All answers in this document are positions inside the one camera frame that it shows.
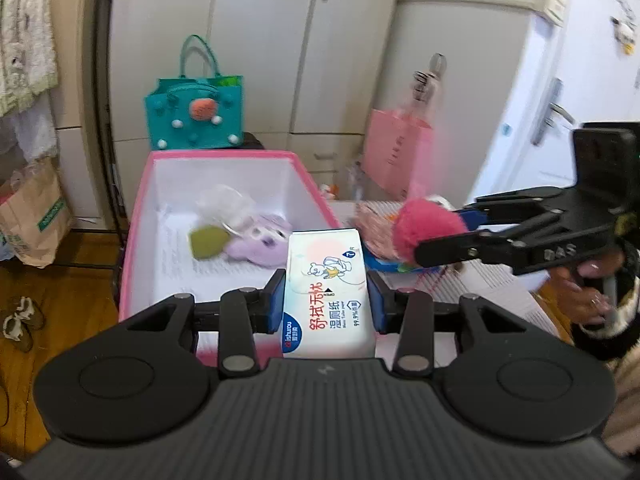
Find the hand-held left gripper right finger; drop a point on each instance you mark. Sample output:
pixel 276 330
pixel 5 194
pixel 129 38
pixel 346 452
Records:
pixel 376 305

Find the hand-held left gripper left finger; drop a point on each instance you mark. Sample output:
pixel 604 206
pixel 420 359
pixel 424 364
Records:
pixel 276 300

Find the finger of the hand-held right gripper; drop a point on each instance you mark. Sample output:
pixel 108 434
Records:
pixel 525 200
pixel 475 250

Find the blue wet wipes pack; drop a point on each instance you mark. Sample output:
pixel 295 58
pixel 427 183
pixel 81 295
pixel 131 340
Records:
pixel 380 262

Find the white wet wipes pack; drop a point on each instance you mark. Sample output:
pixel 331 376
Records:
pixel 325 300

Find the pink fluffy pompom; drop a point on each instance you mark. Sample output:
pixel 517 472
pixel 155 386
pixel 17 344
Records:
pixel 425 225

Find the purple plush toy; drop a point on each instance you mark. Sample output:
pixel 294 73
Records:
pixel 260 240

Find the pink floral plush cloth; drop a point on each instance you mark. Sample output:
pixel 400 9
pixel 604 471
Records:
pixel 375 230

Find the olive green soft pad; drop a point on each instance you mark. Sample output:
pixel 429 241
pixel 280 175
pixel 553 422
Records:
pixel 207 242

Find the pink cardboard box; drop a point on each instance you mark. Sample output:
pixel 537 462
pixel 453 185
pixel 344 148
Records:
pixel 320 195

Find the person's right hand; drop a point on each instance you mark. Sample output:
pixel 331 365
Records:
pixel 580 295

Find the blue round door sticker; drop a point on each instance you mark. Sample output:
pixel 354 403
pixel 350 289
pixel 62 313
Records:
pixel 506 130

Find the printed paper sheet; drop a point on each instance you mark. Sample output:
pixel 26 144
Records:
pixel 180 260

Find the clear plastic bag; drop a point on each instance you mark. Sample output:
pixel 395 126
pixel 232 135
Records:
pixel 359 182

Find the beige tall cabinet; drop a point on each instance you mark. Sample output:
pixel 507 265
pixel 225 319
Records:
pixel 475 85

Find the white door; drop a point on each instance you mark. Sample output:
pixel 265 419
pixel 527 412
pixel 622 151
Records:
pixel 590 60

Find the pink paper bag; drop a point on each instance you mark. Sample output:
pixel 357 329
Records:
pixel 395 150

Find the small plush door magnet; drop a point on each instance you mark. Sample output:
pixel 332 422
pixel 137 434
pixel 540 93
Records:
pixel 624 35

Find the black chair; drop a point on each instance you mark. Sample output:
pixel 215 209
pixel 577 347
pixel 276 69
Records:
pixel 252 141

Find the teal felt handbag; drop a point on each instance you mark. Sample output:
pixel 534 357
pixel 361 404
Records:
pixel 175 125

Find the patterned fuzzy clothing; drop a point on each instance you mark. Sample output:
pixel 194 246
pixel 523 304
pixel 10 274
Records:
pixel 625 405

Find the beige wardrobe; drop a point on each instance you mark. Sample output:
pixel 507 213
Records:
pixel 270 60

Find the brown paper bag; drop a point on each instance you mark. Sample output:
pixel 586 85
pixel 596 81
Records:
pixel 35 220

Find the beige fuzzy slipper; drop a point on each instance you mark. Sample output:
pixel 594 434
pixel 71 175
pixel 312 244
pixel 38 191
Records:
pixel 22 322

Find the white fluffy pants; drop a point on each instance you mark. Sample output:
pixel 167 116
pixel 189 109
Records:
pixel 30 135

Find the beige narrow cabinet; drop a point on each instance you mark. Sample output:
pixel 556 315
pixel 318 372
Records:
pixel 75 60

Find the white fluffy cardigan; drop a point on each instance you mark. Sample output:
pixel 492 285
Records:
pixel 25 35

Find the white wall box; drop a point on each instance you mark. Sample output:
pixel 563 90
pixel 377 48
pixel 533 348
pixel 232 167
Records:
pixel 550 2

